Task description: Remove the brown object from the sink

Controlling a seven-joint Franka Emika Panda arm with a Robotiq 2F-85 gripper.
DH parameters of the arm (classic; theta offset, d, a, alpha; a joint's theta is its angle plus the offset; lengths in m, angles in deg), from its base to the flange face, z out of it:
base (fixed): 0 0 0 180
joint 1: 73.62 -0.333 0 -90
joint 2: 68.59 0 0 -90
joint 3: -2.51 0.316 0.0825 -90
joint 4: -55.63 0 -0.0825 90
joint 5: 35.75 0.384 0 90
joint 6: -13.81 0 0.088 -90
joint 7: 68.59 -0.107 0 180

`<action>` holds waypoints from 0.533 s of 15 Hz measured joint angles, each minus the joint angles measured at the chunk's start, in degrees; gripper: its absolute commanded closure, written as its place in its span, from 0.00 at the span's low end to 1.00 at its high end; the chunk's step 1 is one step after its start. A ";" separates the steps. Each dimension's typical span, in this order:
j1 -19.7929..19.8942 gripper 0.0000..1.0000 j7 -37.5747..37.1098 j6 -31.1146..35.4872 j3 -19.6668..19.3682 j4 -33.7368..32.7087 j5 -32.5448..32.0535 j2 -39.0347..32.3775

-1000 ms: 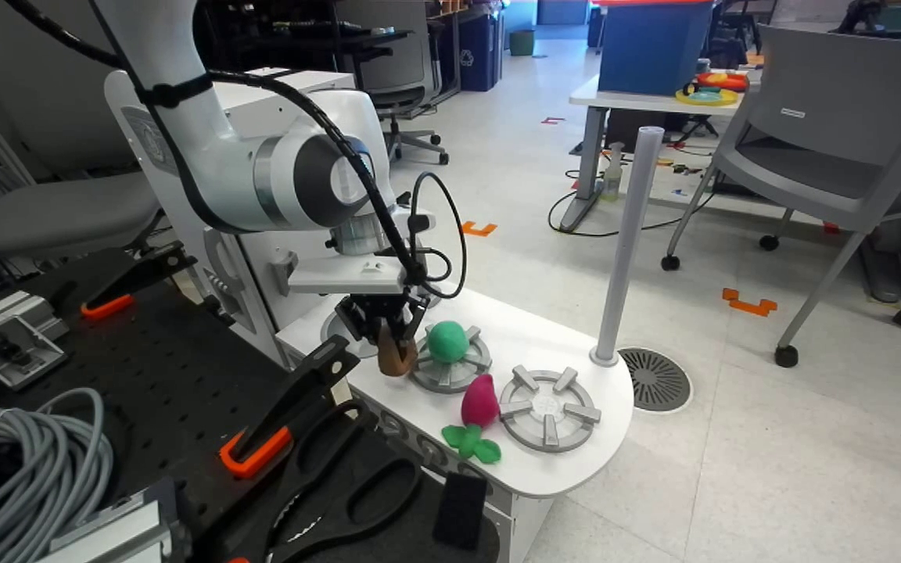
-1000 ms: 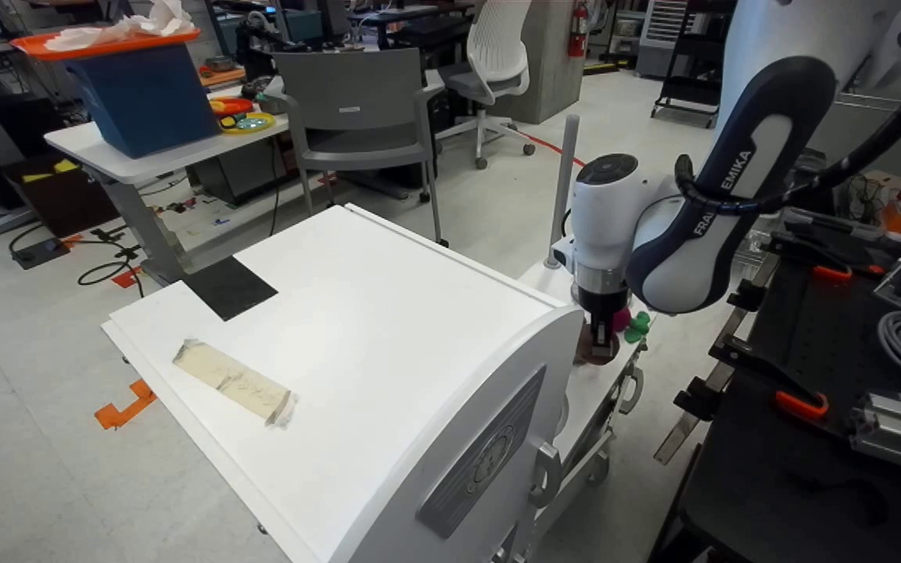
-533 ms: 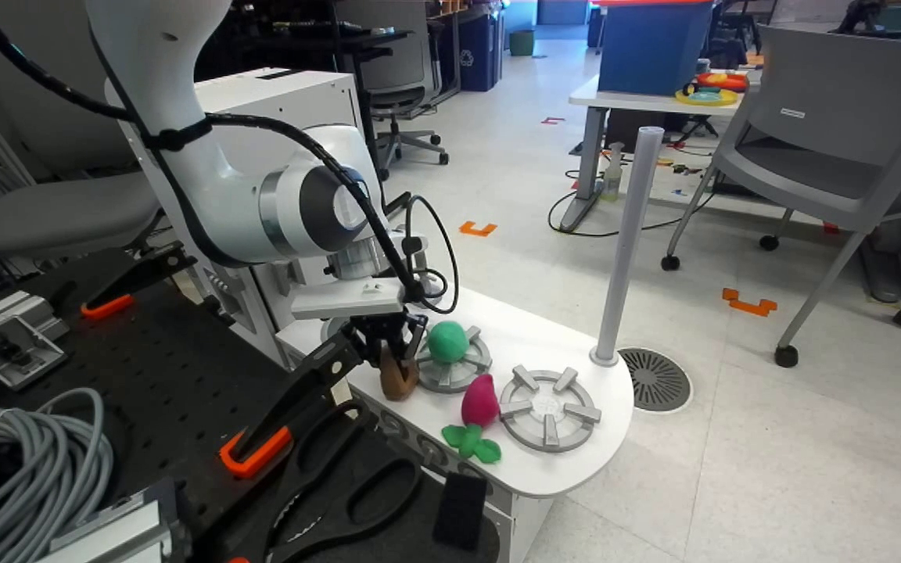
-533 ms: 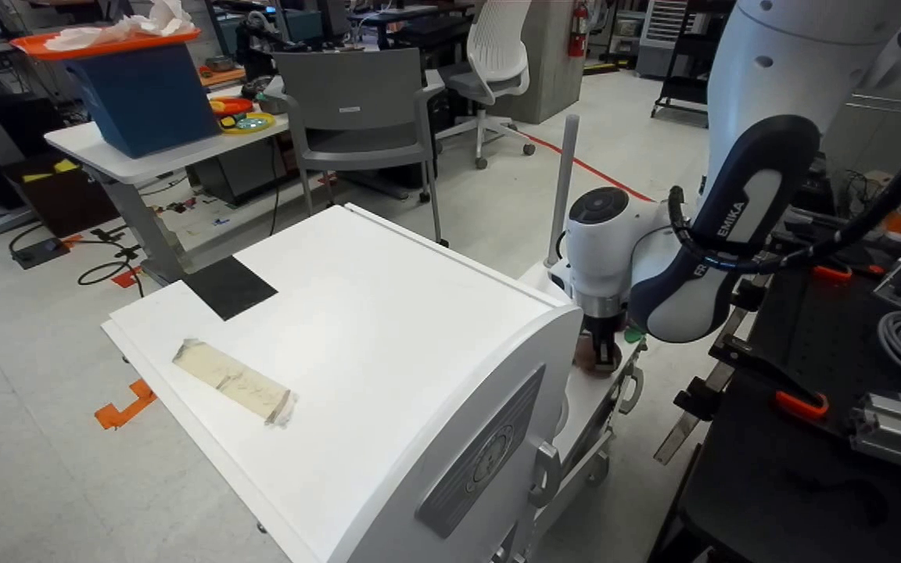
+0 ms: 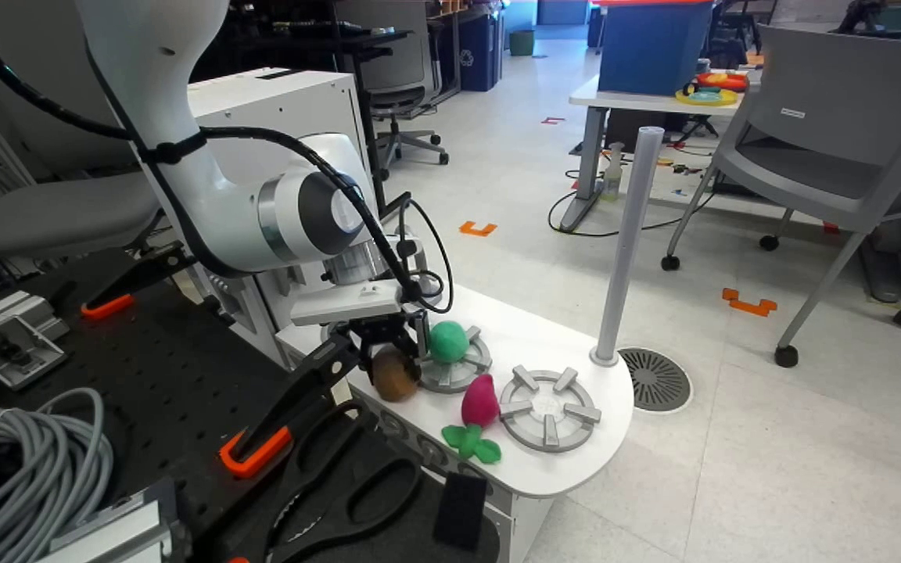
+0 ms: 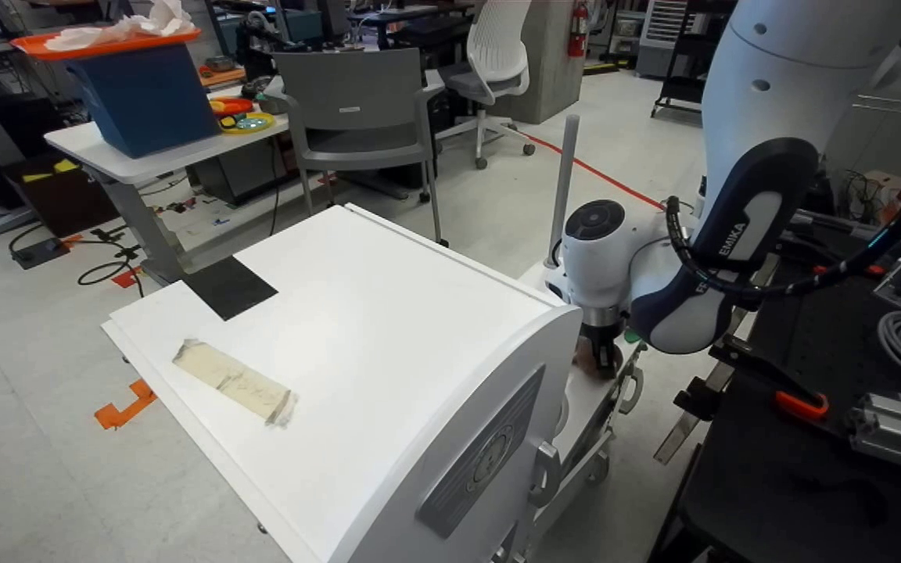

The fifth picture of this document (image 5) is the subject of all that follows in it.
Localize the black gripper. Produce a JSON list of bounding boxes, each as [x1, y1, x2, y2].
[[339, 309, 428, 380]]

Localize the brown round toy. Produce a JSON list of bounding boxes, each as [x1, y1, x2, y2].
[[369, 349, 421, 404]]

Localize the green ball toy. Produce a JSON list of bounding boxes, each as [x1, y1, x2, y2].
[[424, 318, 471, 367]]

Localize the grey toy stove burner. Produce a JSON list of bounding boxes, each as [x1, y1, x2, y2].
[[413, 324, 496, 397], [496, 362, 603, 453]]

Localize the pink toy vegetable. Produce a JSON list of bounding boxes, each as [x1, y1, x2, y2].
[[458, 372, 504, 431]]

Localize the green leaf toy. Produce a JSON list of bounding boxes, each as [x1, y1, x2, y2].
[[436, 424, 504, 465]]

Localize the white toy kitchen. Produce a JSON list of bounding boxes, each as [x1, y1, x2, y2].
[[183, 67, 639, 563]]

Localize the flat black rectangular block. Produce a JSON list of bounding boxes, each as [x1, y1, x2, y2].
[[430, 468, 490, 554]]

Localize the grey toy kitchen pole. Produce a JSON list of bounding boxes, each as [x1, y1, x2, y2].
[[588, 126, 665, 368]]

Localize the round floor drain grate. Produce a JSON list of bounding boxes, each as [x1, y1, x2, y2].
[[615, 349, 695, 415]]

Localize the black office chair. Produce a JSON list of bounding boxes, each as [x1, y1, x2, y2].
[[334, 0, 449, 182]]

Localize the blue recycling bin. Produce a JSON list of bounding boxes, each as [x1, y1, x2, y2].
[[455, 10, 507, 95]]

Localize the white work table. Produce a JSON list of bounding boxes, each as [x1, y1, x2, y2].
[[556, 73, 745, 234]]

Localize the grey padded chair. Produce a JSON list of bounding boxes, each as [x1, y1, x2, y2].
[[0, 0, 165, 263]]

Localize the blue storage bin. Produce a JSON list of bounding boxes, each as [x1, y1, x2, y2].
[[593, 0, 718, 101]]

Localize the colourful toys pile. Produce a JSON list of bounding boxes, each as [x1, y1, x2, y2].
[[671, 67, 751, 113]]

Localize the grey four-leg chair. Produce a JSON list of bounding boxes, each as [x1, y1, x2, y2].
[[661, 24, 901, 368]]

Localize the silver wrist camera bar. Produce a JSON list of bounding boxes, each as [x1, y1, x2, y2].
[[287, 278, 405, 329]]

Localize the black clamp orange handle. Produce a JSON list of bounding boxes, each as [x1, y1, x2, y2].
[[214, 334, 361, 481], [77, 246, 198, 325]]

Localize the black looped strap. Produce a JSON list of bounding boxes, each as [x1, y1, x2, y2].
[[259, 404, 428, 563]]

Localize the black floor cable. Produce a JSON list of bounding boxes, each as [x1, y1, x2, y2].
[[543, 169, 718, 241]]

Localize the grey-blue cable bundle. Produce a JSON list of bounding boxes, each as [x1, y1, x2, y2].
[[0, 384, 118, 563]]

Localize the aluminium rail bracket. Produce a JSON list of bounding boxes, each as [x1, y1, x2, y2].
[[0, 292, 68, 404]]

